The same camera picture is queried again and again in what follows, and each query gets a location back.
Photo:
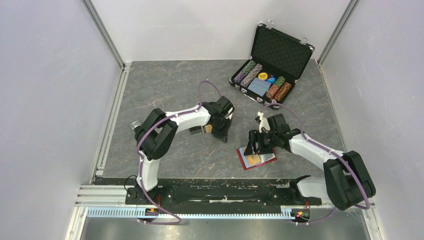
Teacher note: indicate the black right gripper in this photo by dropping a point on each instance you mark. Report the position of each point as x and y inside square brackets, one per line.
[254, 136]

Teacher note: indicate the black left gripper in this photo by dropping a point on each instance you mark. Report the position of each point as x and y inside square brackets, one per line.
[222, 135]

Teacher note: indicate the single gold credit card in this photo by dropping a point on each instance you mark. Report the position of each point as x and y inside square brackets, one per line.
[252, 160]

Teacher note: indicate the red leather card holder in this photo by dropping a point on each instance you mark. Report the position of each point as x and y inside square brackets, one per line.
[266, 158]

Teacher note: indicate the clear acrylic card tray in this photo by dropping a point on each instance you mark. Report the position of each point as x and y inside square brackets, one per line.
[201, 130]

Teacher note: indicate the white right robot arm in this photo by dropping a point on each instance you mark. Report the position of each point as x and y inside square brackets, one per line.
[346, 181]

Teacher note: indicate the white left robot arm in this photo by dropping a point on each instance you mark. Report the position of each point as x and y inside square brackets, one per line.
[155, 135]

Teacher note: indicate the blue playing card deck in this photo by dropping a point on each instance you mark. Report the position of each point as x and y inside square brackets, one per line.
[259, 86]

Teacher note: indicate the yellow dealer button chip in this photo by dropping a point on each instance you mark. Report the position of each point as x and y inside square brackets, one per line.
[263, 76]

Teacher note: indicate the black poker chip case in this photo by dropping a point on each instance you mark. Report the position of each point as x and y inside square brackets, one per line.
[282, 56]

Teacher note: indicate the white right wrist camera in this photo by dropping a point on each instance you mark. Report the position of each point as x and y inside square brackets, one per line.
[263, 122]

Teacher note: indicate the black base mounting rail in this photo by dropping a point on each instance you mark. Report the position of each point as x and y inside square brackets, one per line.
[214, 195]

